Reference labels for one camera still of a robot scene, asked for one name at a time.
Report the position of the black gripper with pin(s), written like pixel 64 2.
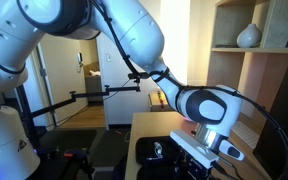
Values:
pixel 188 168

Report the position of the black zip case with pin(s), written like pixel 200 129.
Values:
pixel 158 158

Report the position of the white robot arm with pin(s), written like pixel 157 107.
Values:
pixel 23 23

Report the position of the white keyboard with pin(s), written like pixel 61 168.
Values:
pixel 246 134

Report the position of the wooden toy box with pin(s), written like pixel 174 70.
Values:
pixel 158 102

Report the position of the left orange black clamp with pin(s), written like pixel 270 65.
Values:
pixel 82 156

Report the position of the wooden shelf unit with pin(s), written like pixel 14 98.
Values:
pixel 256 71

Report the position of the white ceramic vase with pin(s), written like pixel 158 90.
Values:
pixel 249 37

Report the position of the black camera on boom arm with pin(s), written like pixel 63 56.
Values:
pixel 138 77

